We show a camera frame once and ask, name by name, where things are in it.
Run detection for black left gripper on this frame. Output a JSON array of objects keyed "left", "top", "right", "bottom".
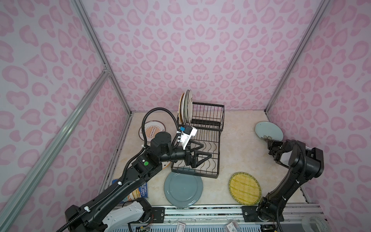
[{"left": 159, "top": 139, "right": 211, "bottom": 169}]

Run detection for light blue flower plate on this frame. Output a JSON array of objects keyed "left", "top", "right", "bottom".
[{"left": 255, "top": 121, "right": 284, "bottom": 141}]

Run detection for black wire dish rack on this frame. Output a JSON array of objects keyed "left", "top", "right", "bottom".
[{"left": 171, "top": 102, "right": 225, "bottom": 179}]

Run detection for teal green round plate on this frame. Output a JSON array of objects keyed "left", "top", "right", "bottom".
[{"left": 164, "top": 172, "right": 203, "bottom": 208}]

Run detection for orange woven round plate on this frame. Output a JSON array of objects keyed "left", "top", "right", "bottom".
[{"left": 178, "top": 93, "right": 184, "bottom": 124}]

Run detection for yellow woven round plate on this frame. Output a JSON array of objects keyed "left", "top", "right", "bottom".
[{"left": 228, "top": 172, "right": 262, "bottom": 206}]

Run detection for white plate dark rings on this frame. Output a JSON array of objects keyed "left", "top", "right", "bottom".
[{"left": 181, "top": 90, "right": 189, "bottom": 125}]

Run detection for white plate floral sprigs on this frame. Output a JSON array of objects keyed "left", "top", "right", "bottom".
[{"left": 187, "top": 90, "right": 193, "bottom": 124}]

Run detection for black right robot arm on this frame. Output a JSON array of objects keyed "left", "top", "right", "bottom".
[{"left": 257, "top": 140, "right": 325, "bottom": 221}]

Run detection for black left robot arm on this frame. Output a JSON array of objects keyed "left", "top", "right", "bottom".
[{"left": 59, "top": 132, "right": 212, "bottom": 232}]

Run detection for white plate orange sunburst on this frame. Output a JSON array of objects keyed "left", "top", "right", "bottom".
[{"left": 145, "top": 120, "right": 166, "bottom": 143}]

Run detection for blue illustrated children's book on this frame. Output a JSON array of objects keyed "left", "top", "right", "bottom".
[{"left": 121, "top": 183, "right": 149, "bottom": 203}]

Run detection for clear tape roll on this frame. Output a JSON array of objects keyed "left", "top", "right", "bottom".
[{"left": 301, "top": 215, "right": 332, "bottom": 232}]

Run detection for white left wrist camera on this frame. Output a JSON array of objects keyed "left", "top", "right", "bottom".
[{"left": 178, "top": 125, "right": 198, "bottom": 150}]

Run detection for aluminium front rail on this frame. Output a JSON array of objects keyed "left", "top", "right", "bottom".
[{"left": 77, "top": 203, "right": 331, "bottom": 232}]

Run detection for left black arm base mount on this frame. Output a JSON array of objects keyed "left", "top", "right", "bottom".
[{"left": 138, "top": 207, "right": 165, "bottom": 224}]

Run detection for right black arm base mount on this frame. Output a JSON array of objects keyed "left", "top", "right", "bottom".
[{"left": 241, "top": 205, "right": 285, "bottom": 223}]

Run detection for right corner aluminium post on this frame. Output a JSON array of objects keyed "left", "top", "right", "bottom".
[{"left": 264, "top": 0, "right": 331, "bottom": 116}]

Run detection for corner aluminium post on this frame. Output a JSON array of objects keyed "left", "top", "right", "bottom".
[
  {"left": 71, "top": 0, "right": 132, "bottom": 116},
  {"left": 264, "top": 0, "right": 331, "bottom": 116}
]

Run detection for left corner aluminium post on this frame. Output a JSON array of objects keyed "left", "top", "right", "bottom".
[{"left": 71, "top": 0, "right": 132, "bottom": 116}]

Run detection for diagonal aluminium frame bar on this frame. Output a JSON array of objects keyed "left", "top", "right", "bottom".
[{"left": 1, "top": 70, "right": 111, "bottom": 232}]

